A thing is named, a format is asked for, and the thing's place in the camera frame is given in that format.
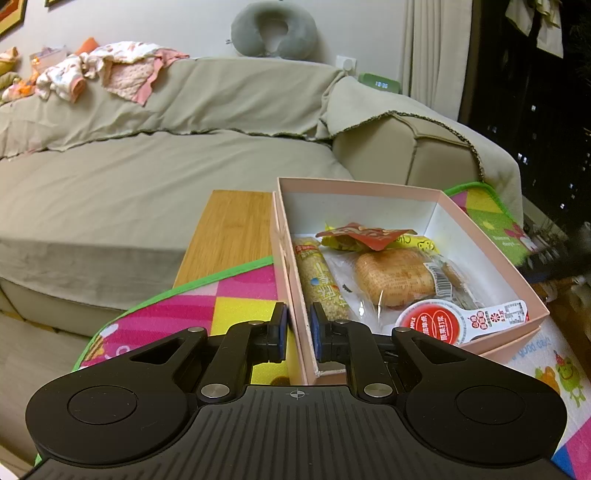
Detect green digital clock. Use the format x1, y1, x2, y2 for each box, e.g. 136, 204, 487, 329
358, 72, 402, 94

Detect red snack packet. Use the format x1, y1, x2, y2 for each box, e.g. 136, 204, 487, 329
315, 222, 417, 252

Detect pile of baby clothes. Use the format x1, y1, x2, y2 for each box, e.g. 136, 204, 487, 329
35, 41, 188, 106

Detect red white jelly cup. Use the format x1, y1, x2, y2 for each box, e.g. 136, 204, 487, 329
396, 299, 530, 346

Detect white wall socket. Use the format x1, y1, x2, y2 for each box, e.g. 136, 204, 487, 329
335, 55, 356, 75

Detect pink cardboard box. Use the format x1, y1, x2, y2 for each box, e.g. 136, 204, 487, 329
270, 178, 549, 385

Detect stuffed toys on sofa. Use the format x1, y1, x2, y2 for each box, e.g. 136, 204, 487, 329
0, 47, 40, 104

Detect colourful play mat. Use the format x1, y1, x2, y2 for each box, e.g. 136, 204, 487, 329
74, 182, 590, 479

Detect sesame bar packet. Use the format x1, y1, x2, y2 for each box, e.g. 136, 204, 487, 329
293, 237, 349, 321

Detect bread bun with barcode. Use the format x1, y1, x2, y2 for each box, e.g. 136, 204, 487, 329
328, 247, 481, 324

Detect beige sofa with cover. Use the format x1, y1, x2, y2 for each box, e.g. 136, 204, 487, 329
1, 58, 523, 336

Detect beige curtain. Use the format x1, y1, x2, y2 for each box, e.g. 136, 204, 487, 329
402, 0, 473, 120

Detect grey neck pillow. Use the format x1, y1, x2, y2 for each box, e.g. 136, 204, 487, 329
230, 1, 318, 60

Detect framed picture on wall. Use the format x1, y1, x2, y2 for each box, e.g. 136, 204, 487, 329
0, 0, 27, 37

